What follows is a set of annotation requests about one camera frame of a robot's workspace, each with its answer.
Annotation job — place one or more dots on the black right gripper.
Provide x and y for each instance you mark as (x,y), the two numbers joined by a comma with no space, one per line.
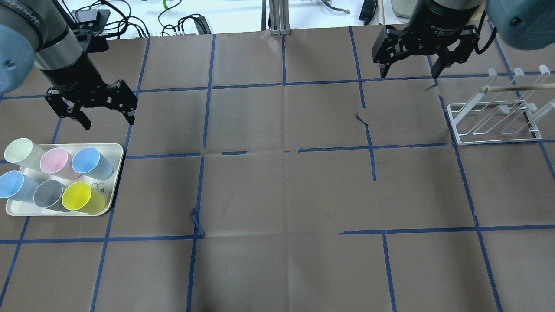
(439,21)

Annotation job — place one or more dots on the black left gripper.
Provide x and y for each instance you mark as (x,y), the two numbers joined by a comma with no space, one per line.
(74,81)

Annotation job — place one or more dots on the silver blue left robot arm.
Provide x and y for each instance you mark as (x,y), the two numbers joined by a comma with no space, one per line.
(38,33)

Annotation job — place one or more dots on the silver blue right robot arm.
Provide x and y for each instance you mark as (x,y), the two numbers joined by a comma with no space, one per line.
(319,56)

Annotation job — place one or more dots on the blue plastic cup upper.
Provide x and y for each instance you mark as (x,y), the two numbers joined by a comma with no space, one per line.
(90,162)

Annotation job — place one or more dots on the blue plastic cup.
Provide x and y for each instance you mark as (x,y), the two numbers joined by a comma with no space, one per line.
(14,185)
(90,162)

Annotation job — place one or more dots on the pink plastic cup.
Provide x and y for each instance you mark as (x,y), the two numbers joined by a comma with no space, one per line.
(58,162)

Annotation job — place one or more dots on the yellow plastic cup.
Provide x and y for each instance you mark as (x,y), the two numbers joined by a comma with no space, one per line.
(81,197)

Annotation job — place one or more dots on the pale green plastic cup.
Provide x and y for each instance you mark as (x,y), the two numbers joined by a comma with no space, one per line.
(25,153)

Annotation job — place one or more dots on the grey plastic cup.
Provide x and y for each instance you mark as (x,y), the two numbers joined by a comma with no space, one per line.
(48,195)

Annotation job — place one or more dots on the blue plastic cup lower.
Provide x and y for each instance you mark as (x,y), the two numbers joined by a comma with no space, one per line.
(14,185)

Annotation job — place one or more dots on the white rabbit print tray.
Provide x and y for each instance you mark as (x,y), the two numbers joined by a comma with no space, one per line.
(114,153)

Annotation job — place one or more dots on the black power adapter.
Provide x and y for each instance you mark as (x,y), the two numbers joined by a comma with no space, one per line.
(91,18)

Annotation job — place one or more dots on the white wire cup rack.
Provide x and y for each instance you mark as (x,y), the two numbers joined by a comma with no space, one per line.
(502,113)

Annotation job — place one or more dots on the aluminium frame post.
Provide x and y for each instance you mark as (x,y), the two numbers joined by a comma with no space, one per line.
(275,17)

